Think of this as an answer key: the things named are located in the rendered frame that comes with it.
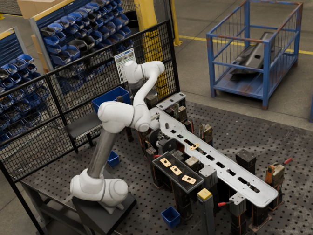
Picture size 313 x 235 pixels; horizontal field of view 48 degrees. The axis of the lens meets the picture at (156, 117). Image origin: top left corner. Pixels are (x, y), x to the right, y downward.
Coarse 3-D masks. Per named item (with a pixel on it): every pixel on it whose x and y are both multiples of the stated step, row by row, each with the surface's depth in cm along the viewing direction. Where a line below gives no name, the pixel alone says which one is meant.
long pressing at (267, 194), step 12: (156, 108) 312; (156, 120) 298; (168, 120) 295; (168, 132) 283; (180, 132) 280; (204, 144) 265; (204, 156) 254; (216, 156) 253; (216, 168) 243; (228, 168) 241; (240, 168) 240; (228, 180) 233; (252, 180) 229; (240, 192) 223; (252, 192) 222; (264, 192) 221; (276, 192) 219; (264, 204) 214
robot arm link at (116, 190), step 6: (108, 180) 239; (114, 180) 237; (120, 180) 238; (108, 186) 236; (114, 186) 234; (120, 186) 235; (126, 186) 238; (108, 192) 234; (114, 192) 233; (120, 192) 233; (126, 192) 237; (102, 198) 235; (108, 198) 235; (114, 198) 234; (120, 198) 235; (108, 204) 246; (114, 204) 243
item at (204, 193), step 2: (204, 188) 210; (202, 190) 209; (204, 190) 209; (206, 190) 209; (200, 192) 208; (202, 192) 208; (204, 192) 208; (206, 192) 208; (208, 192) 207; (198, 194) 208; (200, 194) 207; (202, 194) 207; (204, 194) 206; (206, 194) 206; (208, 194) 206; (210, 194) 206; (200, 196) 207; (202, 196) 206; (204, 196) 205; (206, 196) 205; (208, 196) 206; (204, 198) 204; (206, 198) 205
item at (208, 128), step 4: (208, 128) 272; (204, 132) 270; (208, 132) 273; (204, 136) 272; (208, 136) 275; (212, 136) 278; (204, 140) 275; (208, 140) 278; (212, 140) 283; (208, 144) 280
